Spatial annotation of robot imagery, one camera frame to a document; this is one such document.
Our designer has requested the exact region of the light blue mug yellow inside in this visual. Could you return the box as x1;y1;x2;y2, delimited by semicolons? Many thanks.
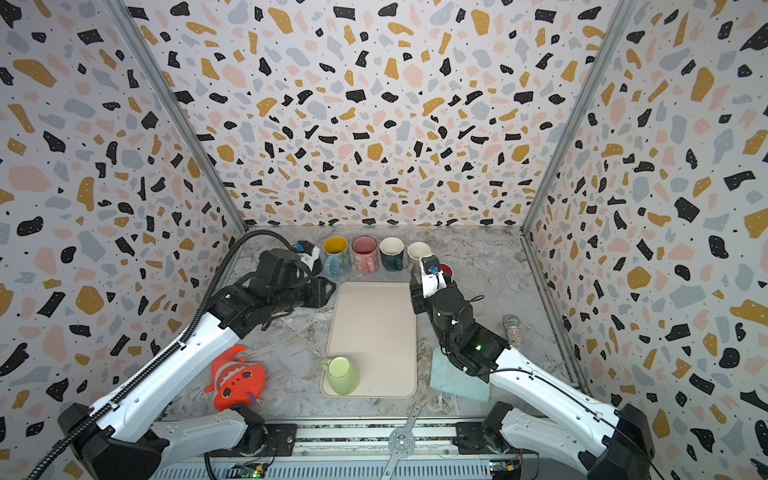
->
323;236;351;277

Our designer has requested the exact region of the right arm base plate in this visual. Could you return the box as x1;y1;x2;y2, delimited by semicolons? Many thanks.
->
452;422;511;455

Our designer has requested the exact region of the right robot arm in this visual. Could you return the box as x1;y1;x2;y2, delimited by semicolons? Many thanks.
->
410;255;655;479

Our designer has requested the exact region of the glitter bottle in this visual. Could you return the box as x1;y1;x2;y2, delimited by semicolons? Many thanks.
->
502;314;523;350

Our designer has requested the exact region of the white mug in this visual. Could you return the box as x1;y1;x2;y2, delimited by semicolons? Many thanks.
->
437;263;453;288

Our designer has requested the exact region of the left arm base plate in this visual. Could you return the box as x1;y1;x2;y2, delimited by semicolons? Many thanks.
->
210;423;298;459

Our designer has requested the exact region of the light green mug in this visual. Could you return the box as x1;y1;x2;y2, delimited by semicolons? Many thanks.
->
321;356;360;396

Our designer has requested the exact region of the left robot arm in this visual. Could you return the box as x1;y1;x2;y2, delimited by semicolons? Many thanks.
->
46;241;336;479

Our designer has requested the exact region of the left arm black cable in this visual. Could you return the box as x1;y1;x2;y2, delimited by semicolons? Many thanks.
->
26;229;301;480

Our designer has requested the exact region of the pink mug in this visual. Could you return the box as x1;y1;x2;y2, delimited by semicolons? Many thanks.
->
351;235;379;275

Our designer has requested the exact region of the teal cloth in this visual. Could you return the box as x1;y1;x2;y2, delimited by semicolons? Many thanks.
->
430;349;491;404

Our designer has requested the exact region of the beige tray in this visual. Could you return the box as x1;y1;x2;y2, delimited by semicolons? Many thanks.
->
321;282;418;399

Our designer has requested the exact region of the dark green mug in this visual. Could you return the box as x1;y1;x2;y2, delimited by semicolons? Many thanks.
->
379;237;405;272

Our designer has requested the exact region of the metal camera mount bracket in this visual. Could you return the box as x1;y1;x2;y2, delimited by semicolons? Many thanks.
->
381;399;427;480

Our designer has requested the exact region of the red fish plush toy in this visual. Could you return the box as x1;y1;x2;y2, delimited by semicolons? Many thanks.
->
205;344;266;411

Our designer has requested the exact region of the grey mug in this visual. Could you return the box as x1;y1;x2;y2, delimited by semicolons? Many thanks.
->
406;241;432;268

